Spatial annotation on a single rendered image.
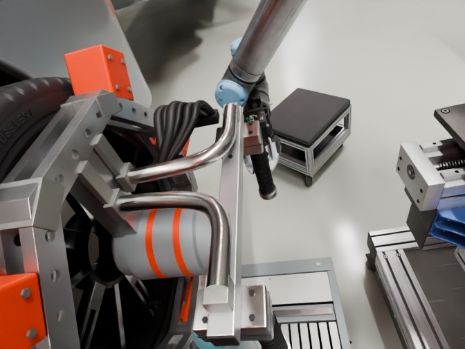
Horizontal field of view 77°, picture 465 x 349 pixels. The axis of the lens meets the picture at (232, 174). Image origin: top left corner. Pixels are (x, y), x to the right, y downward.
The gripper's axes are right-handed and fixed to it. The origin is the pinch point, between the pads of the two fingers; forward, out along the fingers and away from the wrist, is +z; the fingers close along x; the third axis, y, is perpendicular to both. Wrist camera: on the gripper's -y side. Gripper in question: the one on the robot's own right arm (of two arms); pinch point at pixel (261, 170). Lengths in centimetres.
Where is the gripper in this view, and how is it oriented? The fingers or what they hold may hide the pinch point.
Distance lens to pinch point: 66.5
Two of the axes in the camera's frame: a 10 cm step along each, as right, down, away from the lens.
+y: -2.6, -6.8, -6.8
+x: 9.7, -1.7, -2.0
